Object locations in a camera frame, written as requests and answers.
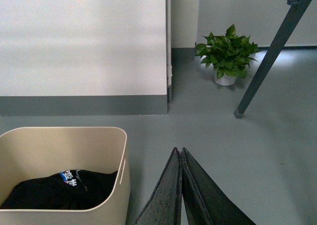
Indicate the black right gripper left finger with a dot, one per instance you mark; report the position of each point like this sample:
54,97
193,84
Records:
165,203

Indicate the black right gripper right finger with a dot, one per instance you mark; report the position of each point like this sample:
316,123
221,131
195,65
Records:
205,203

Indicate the beige plastic laundry hamper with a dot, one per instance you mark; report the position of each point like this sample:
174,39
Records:
35,152

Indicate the black printed garment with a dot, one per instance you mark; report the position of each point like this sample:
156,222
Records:
67,190

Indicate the white plant pot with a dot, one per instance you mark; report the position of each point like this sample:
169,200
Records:
225,80

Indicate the green potted plant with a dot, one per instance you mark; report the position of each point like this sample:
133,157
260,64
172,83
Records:
229,54

